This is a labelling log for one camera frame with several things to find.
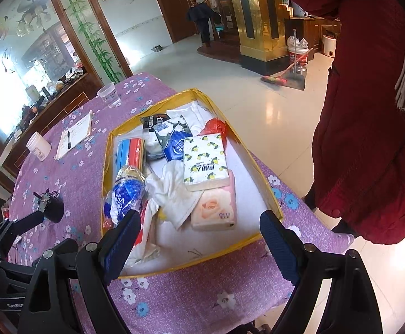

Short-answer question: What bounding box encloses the wooden door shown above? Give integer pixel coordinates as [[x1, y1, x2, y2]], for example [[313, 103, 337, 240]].
[[151, 0, 194, 44]]

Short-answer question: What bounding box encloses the clear plastic cup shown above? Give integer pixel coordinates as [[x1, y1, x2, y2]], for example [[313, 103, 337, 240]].
[[96, 83, 122, 108]]

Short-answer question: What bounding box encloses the wooden staircase railing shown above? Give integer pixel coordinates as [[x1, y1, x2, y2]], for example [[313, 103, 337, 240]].
[[197, 0, 241, 63]]

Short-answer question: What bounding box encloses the pile of counter clutter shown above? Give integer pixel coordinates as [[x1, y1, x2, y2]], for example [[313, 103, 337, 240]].
[[13, 64, 86, 136]]

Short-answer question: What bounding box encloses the black foil packet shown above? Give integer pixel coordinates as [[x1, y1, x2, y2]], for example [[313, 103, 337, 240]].
[[140, 112, 170, 136]]

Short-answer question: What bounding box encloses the gold pillar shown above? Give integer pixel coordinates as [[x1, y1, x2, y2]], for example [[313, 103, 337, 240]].
[[225, 0, 294, 75]]

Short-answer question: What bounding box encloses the etched glass panel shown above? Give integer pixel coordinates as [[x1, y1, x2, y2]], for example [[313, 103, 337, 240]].
[[0, 0, 88, 140]]

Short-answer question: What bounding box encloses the zip bag of sponges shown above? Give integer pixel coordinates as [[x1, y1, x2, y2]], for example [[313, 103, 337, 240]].
[[116, 137, 147, 178]]

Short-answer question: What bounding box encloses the blue white plastic bag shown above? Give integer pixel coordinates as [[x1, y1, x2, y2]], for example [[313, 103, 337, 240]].
[[103, 165, 147, 228]]

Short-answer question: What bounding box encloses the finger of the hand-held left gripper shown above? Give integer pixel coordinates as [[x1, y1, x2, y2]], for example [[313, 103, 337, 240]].
[[0, 210, 46, 252]]

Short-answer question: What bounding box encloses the white plastic jar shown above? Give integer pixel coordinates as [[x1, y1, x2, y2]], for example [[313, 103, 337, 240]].
[[26, 132, 52, 161]]

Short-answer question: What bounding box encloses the lemon print tissue pack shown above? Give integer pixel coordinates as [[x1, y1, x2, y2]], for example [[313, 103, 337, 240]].
[[182, 134, 231, 192]]

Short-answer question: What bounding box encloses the white notepad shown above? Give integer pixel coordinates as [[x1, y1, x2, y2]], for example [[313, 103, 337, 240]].
[[54, 109, 93, 161]]

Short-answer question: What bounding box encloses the pink tissue pack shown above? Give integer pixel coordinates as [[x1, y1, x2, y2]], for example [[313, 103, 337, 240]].
[[190, 174, 238, 231]]

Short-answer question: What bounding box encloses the white towel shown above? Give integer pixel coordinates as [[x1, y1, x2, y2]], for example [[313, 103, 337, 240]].
[[145, 162, 203, 230]]

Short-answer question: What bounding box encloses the dark coat on stair post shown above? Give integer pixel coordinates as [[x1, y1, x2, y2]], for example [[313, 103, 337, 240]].
[[187, 2, 217, 47]]

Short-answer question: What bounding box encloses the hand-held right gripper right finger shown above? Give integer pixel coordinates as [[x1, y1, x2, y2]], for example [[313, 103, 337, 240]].
[[259, 210, 385, 334]]

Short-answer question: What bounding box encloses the yellow cardboard box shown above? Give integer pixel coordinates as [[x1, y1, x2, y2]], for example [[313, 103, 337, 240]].
[[100, 88, 284, 279]]

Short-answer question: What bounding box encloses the wooden sideboard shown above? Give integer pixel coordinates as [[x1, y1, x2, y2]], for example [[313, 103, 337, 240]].
[[284, 17, 342, 63]]

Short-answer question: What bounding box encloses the bamboo wall decal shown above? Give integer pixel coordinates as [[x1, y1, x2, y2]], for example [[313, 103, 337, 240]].
[[65, 0, 125, 84]]

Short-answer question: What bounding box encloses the red label tissue pack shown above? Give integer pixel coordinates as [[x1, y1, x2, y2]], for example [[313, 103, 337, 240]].
[[126, 198, 162, 268]]

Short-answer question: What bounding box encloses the blue white tissue packet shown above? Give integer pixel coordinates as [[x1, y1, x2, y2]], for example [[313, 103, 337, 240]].
[[154, 116, 193, 162]]

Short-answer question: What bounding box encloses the white red bucket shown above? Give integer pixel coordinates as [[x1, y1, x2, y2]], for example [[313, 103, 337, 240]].
[[287, 36, 309, 67]]

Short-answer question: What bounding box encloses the white bin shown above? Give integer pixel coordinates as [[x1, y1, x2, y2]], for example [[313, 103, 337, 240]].
[[323, 35, 337, 58]]

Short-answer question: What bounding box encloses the black cylindrical motor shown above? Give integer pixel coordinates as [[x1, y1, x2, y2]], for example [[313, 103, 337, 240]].
[[33, 190, 65, 223]]

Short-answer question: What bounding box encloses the wooden counter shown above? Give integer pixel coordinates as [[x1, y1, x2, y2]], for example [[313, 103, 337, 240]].
[[0, 70, 100, 178]]

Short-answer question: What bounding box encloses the grey dustpan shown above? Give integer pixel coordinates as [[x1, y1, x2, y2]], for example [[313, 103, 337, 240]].
[[291, 28, 306, 91]]

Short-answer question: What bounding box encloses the red plastic bag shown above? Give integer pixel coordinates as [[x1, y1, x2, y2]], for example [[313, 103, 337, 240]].
[[199, 118, 228, 147]]

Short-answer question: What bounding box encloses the broom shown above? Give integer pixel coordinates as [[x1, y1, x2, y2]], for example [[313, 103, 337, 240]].
[[261, 47, 314, 86]]

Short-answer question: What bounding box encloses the purple floral tablecloth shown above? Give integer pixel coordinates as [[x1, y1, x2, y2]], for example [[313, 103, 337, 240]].
[[6, 72, 353, 334]]

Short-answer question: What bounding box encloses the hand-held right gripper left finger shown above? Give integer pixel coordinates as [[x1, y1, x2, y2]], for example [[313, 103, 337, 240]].
[[16, 209, 143, 334]]

